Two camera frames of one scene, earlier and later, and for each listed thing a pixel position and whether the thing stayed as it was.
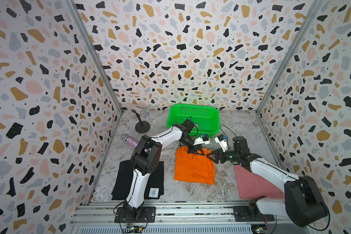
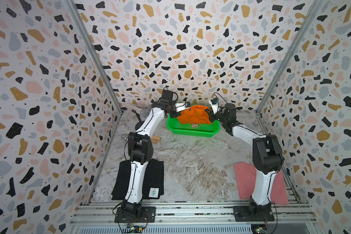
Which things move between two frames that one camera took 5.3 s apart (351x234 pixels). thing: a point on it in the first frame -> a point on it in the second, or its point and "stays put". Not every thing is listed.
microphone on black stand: [142, 126] stays put
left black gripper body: [188, 143] -> [174, 114]
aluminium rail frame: [178, 217] stays put
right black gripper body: [228, 156] -> [219, 116]
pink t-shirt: [251, 185] stays put
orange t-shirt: [194, 167] -> [196, 114]
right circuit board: [259, 228] stays put
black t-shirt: [154, 186] stays put
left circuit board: [134, 229] stays put
